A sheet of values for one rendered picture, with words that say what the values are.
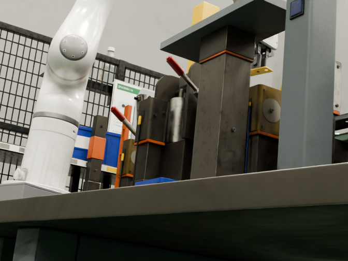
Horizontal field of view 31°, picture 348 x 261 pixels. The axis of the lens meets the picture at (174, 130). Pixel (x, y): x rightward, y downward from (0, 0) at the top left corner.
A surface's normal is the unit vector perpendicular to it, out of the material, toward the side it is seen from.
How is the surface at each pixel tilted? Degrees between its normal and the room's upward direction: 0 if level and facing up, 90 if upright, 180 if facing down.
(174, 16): 90
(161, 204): 90
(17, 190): 90
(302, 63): 90
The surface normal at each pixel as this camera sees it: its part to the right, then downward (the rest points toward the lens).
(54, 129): 0.23, -0.24
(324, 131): 0.55, -0.17
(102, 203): -0.74, -0.25
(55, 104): 0.04, -0.34
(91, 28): 0.55, -0.54
